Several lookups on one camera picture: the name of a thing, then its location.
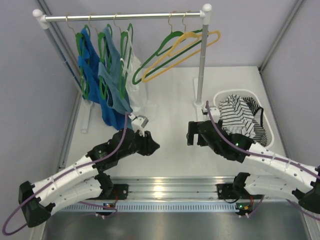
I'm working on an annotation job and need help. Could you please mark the dark striped tank top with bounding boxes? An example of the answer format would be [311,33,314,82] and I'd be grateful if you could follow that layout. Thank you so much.
[243,97,268,147]

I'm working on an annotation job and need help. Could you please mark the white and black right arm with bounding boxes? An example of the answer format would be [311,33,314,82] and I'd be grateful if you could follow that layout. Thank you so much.
[186,120,320,214]

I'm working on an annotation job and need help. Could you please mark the yellow hanger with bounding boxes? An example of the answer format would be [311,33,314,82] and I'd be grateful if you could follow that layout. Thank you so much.
[140,4,221,83]

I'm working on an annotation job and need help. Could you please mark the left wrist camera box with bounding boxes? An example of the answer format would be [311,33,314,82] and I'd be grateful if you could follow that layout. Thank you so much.
[129,113,149,137]

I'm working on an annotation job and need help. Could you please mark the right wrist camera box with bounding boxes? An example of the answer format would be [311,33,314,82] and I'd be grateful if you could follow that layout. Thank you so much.
[201,105,221,122]

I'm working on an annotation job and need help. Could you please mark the teal blue tank top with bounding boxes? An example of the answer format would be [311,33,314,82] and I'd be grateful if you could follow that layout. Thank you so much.
[98,27,132,115]

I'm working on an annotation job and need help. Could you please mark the white laundry basket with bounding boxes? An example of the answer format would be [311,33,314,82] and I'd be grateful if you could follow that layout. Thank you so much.
[213,89,274,149]

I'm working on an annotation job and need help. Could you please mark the green hanger with teal top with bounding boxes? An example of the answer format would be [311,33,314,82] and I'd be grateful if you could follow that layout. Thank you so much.
[88,14,108,100]

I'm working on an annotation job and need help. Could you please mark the perforated cable tray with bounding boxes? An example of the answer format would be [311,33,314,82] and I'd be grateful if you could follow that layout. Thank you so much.
[62,202,249,213]

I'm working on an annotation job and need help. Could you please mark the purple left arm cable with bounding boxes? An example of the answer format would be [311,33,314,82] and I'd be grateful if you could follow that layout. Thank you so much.
[0,111,133,236]

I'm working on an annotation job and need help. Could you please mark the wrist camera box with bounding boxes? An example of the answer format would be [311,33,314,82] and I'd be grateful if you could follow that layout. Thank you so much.
[201,105,221,122]
[129,113,149,137]

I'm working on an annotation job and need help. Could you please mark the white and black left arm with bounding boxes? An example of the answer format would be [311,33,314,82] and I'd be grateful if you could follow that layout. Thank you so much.
[18,129,160,228]

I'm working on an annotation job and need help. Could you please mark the green hanger with blue top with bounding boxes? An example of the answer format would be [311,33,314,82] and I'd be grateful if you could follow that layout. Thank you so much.
[65,14,90,100]

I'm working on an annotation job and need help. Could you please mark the white black striped tank top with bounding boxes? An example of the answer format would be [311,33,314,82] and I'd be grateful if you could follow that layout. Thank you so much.
[218,94,256,138]

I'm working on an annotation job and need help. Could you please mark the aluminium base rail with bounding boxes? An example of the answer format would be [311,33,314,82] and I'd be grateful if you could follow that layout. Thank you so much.
[58,176,311,201]

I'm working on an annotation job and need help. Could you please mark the silver clothes rack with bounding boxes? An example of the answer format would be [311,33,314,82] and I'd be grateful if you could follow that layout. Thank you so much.
[32,3,213,133]

